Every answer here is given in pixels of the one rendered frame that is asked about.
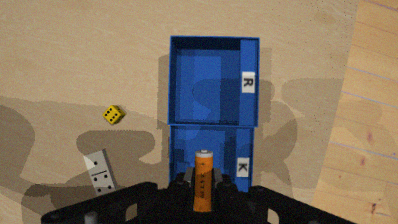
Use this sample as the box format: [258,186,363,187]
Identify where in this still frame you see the orange aa battery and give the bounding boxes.
[193,149,213,212]

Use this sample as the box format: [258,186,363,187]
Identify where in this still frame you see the blue three-compartment bin rack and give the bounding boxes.
[167,36,260,193]

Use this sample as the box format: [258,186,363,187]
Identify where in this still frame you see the white domino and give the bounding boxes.
[83,149,118,196]

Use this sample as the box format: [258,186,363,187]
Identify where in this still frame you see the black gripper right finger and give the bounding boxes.
[211,168,356,224]

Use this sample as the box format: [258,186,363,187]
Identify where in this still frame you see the yellow die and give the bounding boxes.
[102,105,125,124]

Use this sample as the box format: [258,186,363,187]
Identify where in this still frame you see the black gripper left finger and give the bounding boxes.
[41,167,195,224]

